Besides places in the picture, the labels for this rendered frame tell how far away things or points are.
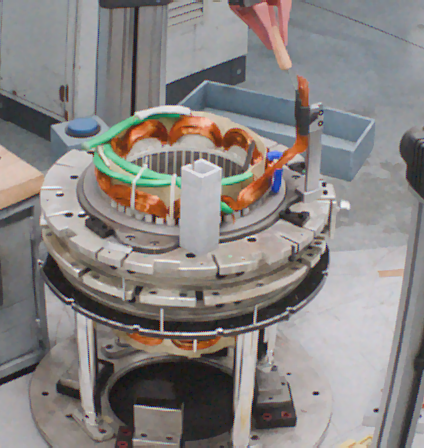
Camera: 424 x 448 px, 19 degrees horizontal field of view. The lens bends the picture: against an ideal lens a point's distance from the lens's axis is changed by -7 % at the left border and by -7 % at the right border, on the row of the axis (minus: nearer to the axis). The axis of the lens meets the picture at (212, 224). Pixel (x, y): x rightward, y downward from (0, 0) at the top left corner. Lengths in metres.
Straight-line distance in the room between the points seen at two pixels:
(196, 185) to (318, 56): 3.40
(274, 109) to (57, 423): 0.53
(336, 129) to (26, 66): 2.32
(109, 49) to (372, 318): 0.54
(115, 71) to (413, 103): 2.61
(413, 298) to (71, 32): 2.84
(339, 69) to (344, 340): 2.88
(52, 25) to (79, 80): 0.21
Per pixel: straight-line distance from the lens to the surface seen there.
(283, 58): 1.61
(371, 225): 3.57
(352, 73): 4.53
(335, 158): 1.60
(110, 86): 1.85
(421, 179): 0.89
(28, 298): 1.60
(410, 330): 0.95
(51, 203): 1.39
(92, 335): 1.43
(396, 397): 0.99
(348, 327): 1.76
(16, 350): 1.63
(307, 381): 1.62
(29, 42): 3.89
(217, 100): 1.76
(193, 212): 1.28
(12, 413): 1.58
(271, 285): 1.33
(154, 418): 1.46
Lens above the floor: 1.78
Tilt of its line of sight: 30 degrees down
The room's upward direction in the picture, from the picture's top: 2 degrees clockwise
